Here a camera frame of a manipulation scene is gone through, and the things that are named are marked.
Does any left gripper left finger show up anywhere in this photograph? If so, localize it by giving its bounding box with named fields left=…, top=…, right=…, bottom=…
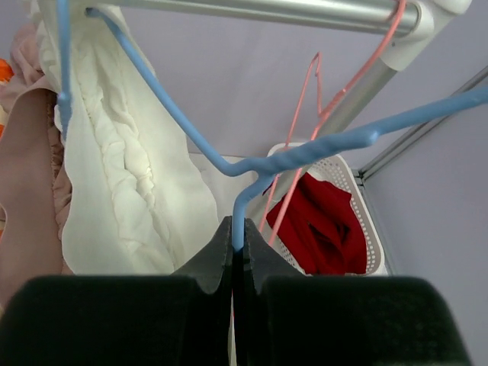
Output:
left=173, top=216, right=233, bottom=294

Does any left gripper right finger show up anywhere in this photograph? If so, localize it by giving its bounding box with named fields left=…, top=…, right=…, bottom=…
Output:
left=242, top=219, right=304, bottom=294

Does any red skirt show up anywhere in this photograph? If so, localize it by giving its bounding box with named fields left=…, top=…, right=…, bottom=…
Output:
left=278, top=173, right=368, bottom=275

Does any blue hanger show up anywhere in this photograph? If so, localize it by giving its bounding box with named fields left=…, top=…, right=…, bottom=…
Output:
left=56, top=0, right=72, bottom=140
left=85, top=8, right=487, bottom=252

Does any white skirt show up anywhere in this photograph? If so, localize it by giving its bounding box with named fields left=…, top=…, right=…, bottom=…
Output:
left=34, top=0, right=218, bottom=276

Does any pink wire hanger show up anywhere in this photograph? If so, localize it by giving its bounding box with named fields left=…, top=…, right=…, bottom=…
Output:
left=258, top=0, right=408, bottom=245

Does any pink skirt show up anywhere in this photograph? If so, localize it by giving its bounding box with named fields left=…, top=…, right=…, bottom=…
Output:
left=1, top=24, right=72, bottom=308

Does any white plastic basket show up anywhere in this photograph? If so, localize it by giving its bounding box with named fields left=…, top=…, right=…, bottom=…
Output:
left=259, top=154, right=389, bottom=276

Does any metal clothes rack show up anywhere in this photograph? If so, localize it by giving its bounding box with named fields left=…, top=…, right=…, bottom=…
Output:
left=95, top=0, right=474, bottom=226

